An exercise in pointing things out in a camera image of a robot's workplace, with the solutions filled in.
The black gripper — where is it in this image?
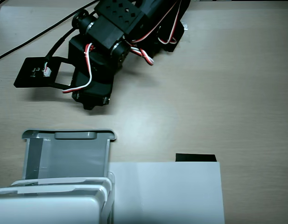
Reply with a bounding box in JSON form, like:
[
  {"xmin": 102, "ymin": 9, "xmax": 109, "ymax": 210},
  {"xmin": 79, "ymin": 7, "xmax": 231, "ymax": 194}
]
[{"xmin": 68, "ymin": 34, "xmax": 115, "ymax": 111}]

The red white servo cable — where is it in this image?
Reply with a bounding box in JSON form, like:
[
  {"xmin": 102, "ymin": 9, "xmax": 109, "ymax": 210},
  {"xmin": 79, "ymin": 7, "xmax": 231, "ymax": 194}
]
[
  {"xmin": 62, "ymin": 43, "xmax": 96, "ymax": 94},
  {"xmin": 157, "ymin": 0, "xmax": 190, "ymax": 45},
  {"xmin": 128, "ymin": 0, "xmax": 182, "ymax": 67}
]

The white flat plastic piece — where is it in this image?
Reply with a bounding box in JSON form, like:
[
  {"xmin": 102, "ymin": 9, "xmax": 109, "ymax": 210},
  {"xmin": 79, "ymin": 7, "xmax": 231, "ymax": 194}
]
[{"xmin": 108, "ymin": 161, "xmax": 225, "ymax": 224}]

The black wrist camera mount plate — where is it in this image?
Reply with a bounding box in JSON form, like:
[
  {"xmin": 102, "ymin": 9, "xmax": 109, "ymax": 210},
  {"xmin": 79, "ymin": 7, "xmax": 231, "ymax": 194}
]
[{"xmin": 13, "ymin": 56, "xmax": 76, "ymax": 91}]

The long black cable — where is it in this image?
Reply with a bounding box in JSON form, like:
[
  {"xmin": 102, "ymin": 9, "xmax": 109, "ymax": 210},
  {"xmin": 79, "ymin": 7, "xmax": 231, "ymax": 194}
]
[{"xmin": 0, "ymin": 0, "xmax": 99, "ymax": 63}]

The white closed drawer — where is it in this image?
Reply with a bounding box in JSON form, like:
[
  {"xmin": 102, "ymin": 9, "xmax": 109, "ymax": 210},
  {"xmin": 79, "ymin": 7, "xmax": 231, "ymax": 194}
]
[{"xmin": 10, "ymin": 177, "xmax": 112, "ymax": 190}]

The black tape strip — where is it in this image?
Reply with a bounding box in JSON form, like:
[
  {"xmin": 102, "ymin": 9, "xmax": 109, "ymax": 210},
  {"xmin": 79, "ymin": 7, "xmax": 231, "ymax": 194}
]
[{"xmin": 175, "ymin": 153, "xmax": 218, "ymax": 163}]

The black camera cable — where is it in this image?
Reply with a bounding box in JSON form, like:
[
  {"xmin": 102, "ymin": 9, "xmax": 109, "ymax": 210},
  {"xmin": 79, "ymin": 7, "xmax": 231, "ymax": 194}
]
[{"xmin": 43, "ymin": 28, "xmax": 78, "ymax": 65}]

